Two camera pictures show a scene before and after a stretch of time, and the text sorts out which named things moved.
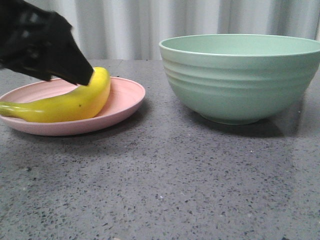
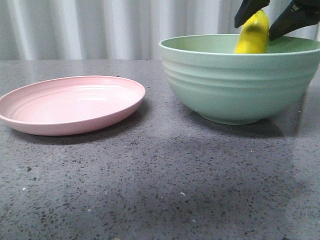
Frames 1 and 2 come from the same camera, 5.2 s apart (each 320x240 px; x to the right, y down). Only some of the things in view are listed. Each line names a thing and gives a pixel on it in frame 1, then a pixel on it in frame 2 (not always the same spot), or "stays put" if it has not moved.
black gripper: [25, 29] -> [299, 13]
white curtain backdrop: [134, 29] stays put
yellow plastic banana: [79, 103] -> [254, 37]
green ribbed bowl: [240, 79] stays put
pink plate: [125, 96] stays put
